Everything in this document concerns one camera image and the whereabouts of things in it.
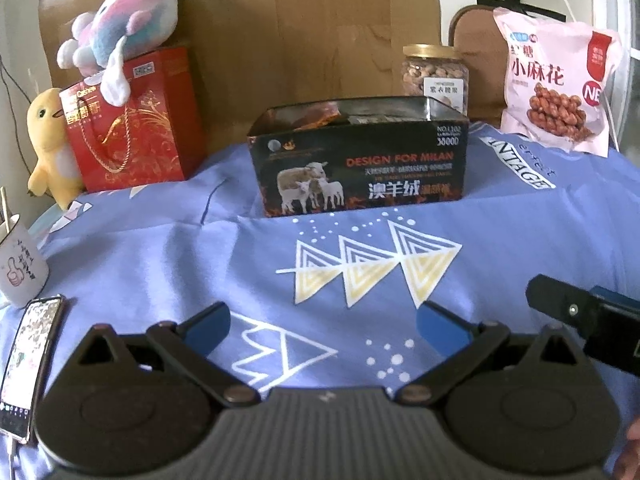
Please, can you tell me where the red gift bag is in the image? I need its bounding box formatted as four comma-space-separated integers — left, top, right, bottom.
59, 46, 207, 193

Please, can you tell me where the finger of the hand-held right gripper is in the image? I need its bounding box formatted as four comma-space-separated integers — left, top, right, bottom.
526, 274, 640, 335

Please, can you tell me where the large cardboard box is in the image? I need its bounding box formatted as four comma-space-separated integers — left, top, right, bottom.
32, 0, 453, 161

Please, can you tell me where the pink snack bag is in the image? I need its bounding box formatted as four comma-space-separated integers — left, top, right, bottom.
492, 6, 623, 158

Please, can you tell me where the clear peanut jar gold lid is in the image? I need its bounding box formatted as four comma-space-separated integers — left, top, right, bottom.
401, 44, 471, 117

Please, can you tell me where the brown chair back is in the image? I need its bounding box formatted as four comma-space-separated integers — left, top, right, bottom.
447, 4, 511, 128

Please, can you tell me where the white phone cable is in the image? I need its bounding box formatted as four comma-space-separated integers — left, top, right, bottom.
5, 435, 21, 480

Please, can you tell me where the orange snack packet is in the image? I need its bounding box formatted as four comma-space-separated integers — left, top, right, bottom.
287, 102, 346, 131

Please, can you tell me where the yellow duck plush toy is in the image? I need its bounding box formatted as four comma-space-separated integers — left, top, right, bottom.
26, 87, 86, 211

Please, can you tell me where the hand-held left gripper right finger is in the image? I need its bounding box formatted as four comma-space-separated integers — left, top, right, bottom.
397, 301, 598, 407

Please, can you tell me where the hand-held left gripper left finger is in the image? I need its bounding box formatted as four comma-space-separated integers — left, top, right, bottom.
65, 301, 261, 407

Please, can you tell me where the pink and blue plush toy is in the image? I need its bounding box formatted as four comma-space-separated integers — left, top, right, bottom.
56, 0, 182, 107

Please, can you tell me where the silver snack packet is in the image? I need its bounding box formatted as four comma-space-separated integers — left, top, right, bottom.
347, 111, 428, 125

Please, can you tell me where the black printed cardboard box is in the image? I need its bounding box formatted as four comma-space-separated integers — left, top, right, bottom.
246, 95, 471, 218

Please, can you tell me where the smartphone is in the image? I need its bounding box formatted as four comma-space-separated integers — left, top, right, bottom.
0, 296, 67, 445

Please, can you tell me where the blue printed tablecloth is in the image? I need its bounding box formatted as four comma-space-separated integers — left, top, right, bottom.
0, 120, 640, 480

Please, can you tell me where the white printed mug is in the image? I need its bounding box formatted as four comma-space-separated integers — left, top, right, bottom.
0, 212, 51, 308

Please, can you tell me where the person's right hand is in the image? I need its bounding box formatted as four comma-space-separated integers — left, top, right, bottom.
612, 417, 640, 480

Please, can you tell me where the black tape strip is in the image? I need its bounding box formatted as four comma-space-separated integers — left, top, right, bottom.
476, 0, 567, 23

